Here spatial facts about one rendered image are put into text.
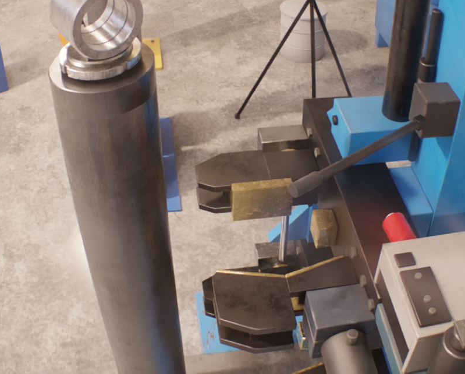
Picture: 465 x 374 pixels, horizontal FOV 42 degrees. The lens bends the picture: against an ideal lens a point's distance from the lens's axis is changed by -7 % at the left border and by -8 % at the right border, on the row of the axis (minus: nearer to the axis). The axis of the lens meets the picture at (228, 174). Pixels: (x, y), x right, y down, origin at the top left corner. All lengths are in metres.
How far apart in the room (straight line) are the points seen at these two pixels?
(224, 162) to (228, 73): 2.29
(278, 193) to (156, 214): 0.37
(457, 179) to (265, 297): 0.52
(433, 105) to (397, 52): 0.23
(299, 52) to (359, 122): 2.52
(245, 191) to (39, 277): 1.44
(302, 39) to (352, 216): 2.65
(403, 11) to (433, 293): 0.64
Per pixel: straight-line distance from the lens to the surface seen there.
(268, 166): 1.72
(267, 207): 1.69
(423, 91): 1.37
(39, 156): 3.50
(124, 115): 1.22
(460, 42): 1.36
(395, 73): 1.55
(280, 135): 1.83
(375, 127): 1.59
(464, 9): 1.33
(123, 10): 1.24
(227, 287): 1.43
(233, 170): 1.71
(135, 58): 1.22
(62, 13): 1.18
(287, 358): 2.34
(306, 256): 2.03
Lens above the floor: 2.10
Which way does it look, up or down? 41 degrees down
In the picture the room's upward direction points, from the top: 1 degrees counter-clockwise
